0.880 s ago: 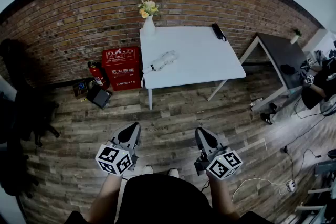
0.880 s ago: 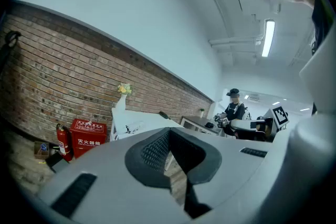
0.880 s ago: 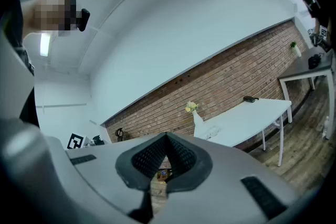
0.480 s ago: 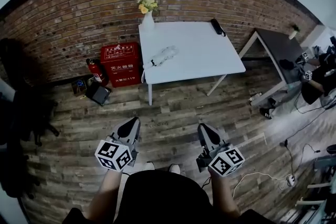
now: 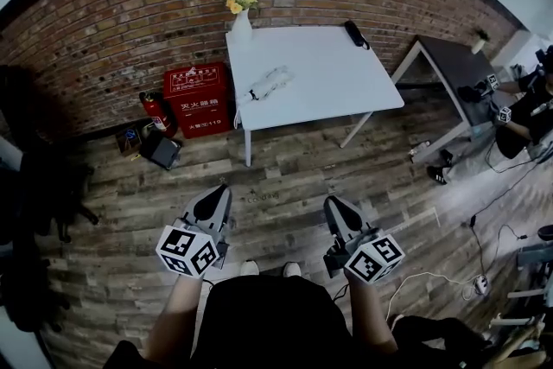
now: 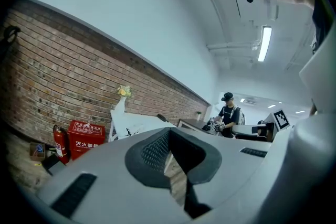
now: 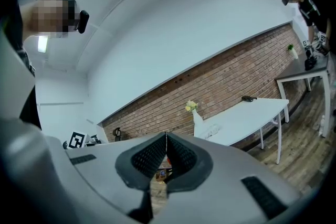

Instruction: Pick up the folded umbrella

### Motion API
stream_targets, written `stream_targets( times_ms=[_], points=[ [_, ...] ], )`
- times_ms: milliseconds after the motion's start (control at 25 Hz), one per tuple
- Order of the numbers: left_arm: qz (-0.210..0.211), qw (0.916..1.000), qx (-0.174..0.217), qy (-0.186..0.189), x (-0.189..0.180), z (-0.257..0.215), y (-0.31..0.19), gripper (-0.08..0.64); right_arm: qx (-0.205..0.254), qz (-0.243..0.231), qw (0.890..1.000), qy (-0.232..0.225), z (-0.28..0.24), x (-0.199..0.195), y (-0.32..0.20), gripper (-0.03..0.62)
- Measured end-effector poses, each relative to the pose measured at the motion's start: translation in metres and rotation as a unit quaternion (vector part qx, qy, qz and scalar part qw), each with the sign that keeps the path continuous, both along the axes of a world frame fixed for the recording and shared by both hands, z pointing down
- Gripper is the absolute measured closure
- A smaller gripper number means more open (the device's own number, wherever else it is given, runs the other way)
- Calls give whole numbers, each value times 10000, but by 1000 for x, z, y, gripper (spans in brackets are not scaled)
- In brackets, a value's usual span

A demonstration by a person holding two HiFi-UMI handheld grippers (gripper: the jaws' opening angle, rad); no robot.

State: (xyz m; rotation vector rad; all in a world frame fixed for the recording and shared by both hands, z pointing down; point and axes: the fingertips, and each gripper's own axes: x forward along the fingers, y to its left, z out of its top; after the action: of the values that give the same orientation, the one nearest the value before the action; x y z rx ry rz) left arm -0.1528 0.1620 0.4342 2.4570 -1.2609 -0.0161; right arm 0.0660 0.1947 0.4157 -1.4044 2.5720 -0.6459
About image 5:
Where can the person's right white shoe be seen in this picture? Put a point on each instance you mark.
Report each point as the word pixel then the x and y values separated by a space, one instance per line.
pixel 292 269

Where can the person's right forearm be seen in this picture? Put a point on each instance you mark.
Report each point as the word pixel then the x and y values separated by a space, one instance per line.
pixel 370 315

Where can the black carrying case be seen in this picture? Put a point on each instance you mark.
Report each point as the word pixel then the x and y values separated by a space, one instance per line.
pixel 160 149

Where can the small brown cardboard box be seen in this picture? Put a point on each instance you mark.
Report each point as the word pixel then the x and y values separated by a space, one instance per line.
pixel 128 141

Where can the wooden rack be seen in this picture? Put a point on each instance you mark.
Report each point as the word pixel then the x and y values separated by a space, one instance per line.
pixel 523 324

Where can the white power adapter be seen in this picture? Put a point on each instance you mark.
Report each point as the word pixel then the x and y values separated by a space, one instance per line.
pixel 477 287

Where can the small potted plant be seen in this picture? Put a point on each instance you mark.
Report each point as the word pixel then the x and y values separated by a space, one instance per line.
pixel 478 41

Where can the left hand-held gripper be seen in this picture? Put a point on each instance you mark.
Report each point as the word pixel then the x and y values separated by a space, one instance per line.
pixel 186 248

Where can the person's white shoe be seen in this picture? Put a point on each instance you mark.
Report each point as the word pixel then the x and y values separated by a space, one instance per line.
pixel 292 269
pixel 249 268

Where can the red fire extinguisher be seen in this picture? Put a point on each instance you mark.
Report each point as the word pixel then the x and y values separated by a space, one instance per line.
pixel 157 112

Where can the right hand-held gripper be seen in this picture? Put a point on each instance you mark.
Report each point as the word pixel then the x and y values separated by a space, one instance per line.
pixel 373 259

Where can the person's left forearm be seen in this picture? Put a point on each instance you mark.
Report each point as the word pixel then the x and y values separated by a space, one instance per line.
pixel 175 315

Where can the person's black clothing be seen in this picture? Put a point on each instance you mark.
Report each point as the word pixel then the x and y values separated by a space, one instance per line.
pixel 272 324

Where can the red fire equipment box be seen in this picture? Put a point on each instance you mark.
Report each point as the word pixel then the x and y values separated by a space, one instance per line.
pixel 201 103

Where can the dark table with white legs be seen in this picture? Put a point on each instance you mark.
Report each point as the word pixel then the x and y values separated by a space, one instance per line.
pixel 462 69

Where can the white vase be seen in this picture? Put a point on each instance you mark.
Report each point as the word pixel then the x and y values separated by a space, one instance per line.
pixel 241 30

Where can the person's left white shoe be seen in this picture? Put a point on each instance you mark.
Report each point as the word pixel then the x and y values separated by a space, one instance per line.
pixel 249 268

